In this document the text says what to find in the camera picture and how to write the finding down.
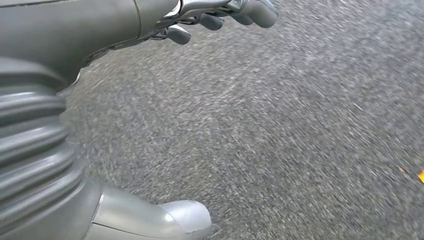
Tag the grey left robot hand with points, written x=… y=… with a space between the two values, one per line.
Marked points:
x=66 y=30

